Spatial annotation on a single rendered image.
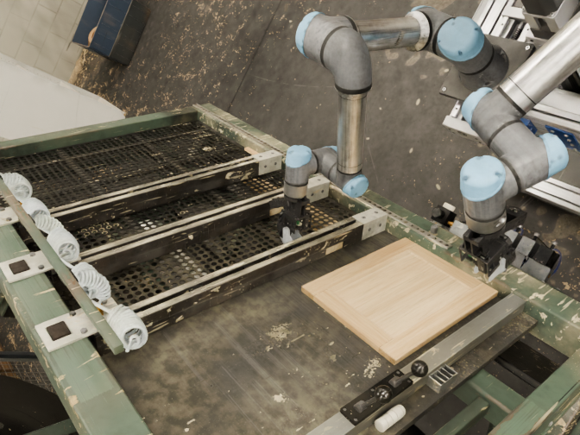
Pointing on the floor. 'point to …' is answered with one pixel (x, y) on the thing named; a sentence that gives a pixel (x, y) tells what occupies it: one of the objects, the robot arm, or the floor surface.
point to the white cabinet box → (45, 103)
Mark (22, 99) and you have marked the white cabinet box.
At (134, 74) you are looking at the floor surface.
